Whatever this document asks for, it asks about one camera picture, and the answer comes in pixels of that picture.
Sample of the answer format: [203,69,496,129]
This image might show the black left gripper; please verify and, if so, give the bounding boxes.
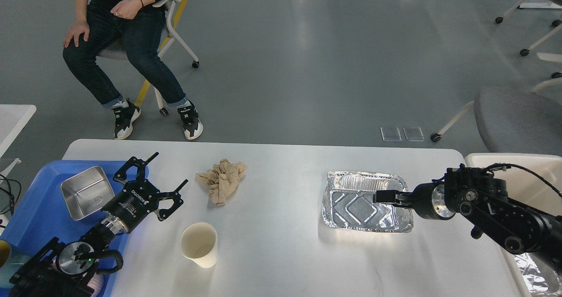
[101,152,189,234]

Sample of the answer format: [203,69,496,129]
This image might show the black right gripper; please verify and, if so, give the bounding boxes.
[373,182,456,221]

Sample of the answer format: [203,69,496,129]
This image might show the aluminium foil tray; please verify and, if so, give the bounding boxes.
[321,171,414,233]

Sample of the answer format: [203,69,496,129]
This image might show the stainless steel rectangular pan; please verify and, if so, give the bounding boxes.
[61,166,115,221]

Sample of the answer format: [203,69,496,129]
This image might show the pink ribbed mug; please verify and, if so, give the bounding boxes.
[87,274,104,297]

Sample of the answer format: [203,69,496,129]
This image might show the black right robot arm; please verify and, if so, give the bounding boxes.
[372,163,562,274]

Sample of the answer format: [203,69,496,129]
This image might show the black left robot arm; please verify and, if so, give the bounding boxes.
[8,152,188,297]

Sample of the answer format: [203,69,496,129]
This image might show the person's other hand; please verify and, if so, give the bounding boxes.
[63,20,90,48]

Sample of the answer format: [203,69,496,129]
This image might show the person's hand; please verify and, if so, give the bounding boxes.
[110,0,143,20]

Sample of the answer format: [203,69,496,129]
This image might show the clear floor plate right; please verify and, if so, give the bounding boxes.
[402,126,425,142]

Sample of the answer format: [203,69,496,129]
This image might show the clear floor plate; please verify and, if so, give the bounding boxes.
[381,127,402,142]
[402,126,425,142]

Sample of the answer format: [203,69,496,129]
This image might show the clear floor plate left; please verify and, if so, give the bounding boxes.
[381,127,402,142]

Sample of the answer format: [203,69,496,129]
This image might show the white paper cup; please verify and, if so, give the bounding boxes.
[179,222,219,268]

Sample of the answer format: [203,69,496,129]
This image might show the crumpled beige cloth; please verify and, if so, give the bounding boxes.
[195,159,248,206]

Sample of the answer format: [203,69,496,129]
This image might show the white plastic bin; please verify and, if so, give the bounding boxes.
[465,153,562,297]

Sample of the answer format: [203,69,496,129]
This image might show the grey office chair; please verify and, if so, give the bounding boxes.
[429,86,562,155]

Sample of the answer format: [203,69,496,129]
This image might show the teal ceramic cup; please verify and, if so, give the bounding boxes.
[0,240,32,289]

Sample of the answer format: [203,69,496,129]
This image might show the white chair under person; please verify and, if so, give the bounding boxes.
[88,0,200,117]

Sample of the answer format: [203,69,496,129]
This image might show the white side table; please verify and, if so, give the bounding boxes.
[0,104,36,157]

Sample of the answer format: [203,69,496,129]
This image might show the foil tray in bin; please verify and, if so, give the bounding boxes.
[513,253,562,297]

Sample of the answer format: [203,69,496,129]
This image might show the seated person in black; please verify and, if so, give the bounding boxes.
[61,0,204,140]

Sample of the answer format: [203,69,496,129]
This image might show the white chair legs with castors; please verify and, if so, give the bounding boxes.
[494,0,562,91]

